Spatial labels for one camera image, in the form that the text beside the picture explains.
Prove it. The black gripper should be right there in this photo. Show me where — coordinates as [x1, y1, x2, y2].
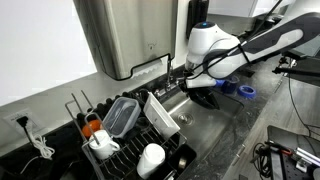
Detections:
[179, 77, 201, 98]

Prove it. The stainless steel sink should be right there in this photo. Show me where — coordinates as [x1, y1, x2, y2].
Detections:
[159, 81, 244, 161]

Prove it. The chrome faucet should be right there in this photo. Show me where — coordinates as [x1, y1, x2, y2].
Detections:
[152, 54, 188, 98]

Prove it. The white paper towel sheet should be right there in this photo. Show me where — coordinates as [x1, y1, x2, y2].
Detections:
[131, 58, 168, 79]

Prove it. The black utensil caddy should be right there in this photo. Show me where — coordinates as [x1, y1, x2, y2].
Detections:
[164, 143, 198, 180]

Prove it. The clear plastic food container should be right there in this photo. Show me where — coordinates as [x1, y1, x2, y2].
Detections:
[102, 96, 142, 139]

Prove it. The small metal cup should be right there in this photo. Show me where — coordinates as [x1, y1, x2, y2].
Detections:
[177, 156, 188, 171]

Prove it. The black soap dispenser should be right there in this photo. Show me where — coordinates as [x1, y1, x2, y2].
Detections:
[185, 0, 210, 38]

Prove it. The steel paper towel dispenser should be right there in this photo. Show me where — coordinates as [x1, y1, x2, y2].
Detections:
[72, 0, 179, 81]

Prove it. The white tumbler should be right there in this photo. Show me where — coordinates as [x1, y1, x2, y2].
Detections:
[135, 143, 166, 180]

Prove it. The black coffee maker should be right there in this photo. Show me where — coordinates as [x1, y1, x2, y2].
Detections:
[254, 14, 284, 34]

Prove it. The white ceramic mug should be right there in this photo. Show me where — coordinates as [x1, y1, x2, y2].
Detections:
[88, 129, 121, 160]

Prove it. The orange bottle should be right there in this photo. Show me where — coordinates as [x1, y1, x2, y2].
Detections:
[81, 119, 103, 138]

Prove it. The red and black tool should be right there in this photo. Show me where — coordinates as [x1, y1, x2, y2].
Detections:
[264, 139, 294, 156]

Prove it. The black equipment platform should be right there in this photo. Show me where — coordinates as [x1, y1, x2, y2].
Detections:
[266, 124, 320, 180]

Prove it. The black power plug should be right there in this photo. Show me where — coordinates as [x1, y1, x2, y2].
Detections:
[15, 115, 36, 148]

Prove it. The blue camera mount bracket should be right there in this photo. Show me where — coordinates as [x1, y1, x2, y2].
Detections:
[214, 79, 227, 88]

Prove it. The metal drawer handle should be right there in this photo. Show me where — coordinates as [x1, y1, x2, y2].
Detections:
[231, 143, 246, 166]

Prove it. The white wall cabinet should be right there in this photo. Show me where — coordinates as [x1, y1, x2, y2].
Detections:
[207, 0, 288, 18]

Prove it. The black cable bundle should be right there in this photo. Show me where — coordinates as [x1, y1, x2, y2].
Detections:
[251, 141, 273, 179]

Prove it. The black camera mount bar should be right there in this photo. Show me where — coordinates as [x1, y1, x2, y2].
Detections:
[271, 49, 320, 88]

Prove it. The metal wire dish drainer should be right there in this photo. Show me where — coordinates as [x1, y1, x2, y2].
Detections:
[64, 89, 188, 180]

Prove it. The silver metal bracket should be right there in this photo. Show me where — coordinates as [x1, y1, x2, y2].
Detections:
[294, 146, 320, 168]

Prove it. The white coiled cable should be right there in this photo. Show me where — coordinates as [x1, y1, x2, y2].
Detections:
[19, 133, 56, 174]

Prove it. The white wall outlet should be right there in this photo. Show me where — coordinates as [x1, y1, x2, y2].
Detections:
[2, 108, 44, 134]

